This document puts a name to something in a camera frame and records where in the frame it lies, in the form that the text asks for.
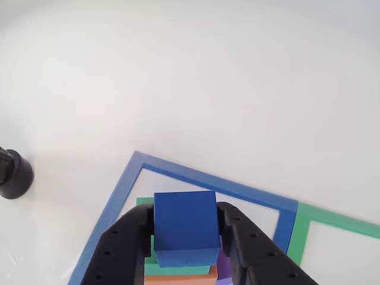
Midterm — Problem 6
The black tripod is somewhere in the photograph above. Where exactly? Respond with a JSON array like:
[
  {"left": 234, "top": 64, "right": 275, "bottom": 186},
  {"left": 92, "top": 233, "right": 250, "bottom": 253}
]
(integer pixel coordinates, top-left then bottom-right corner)
[{"left": 0, "top": 147, "right": 35, "bottom": 200}]

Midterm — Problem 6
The green square frame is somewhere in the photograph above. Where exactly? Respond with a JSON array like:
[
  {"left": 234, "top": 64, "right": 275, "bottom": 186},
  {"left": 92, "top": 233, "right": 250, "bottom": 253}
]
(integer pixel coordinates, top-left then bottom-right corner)
[{"left": 286, "top": 202, "right": 380, "bottom": 268}]

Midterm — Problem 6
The green block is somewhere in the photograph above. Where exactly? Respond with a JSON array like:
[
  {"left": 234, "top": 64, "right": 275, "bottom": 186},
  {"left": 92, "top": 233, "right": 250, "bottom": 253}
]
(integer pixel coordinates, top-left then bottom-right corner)
[{"left": 135, "top": 197, "right": 211, "bottom": 276}]

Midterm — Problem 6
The orange block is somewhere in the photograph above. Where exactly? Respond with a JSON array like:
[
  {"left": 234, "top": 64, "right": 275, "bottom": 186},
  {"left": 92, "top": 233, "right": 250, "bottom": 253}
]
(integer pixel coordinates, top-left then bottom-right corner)
[{"left": 144, "top": 265, "right": 219, "bottom": 285}]

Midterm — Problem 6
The blue square frame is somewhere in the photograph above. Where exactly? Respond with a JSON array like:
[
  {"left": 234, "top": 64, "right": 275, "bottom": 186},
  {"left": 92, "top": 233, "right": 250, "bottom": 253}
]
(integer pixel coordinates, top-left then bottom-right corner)
[{"left": 66, "top": 150, "right": 299, "bottom": 285}]

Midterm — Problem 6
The small blue block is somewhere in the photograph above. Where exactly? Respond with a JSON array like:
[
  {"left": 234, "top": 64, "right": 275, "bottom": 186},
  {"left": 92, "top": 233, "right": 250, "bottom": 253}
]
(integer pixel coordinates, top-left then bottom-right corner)
[{"left": 153, "top": 191, "right": 221, "bottom": 268}]

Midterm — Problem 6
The large purple block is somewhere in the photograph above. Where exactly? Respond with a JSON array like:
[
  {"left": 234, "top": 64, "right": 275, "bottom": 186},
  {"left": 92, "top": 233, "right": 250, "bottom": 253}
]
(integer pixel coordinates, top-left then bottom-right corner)
[{"left": 216, "top": 234, "right": 234, "bottom": 285}]

